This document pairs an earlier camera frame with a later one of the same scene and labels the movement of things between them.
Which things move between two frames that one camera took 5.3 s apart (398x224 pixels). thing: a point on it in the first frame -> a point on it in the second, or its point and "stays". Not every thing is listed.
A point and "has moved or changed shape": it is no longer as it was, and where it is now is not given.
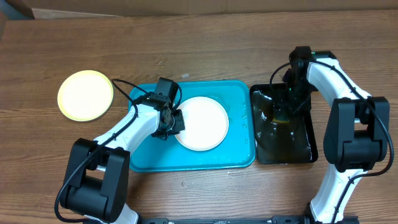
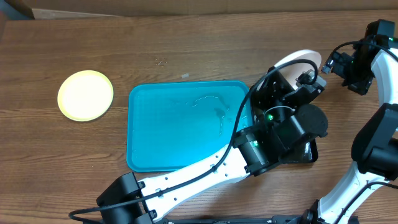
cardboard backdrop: [51, 9] stays
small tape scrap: [185, 75] stays
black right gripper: [283, 102] -> [360, 86]
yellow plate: [86, 96] stays
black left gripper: [180, 126] -> [276, 91]
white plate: [206, 122] has moved or changed shape
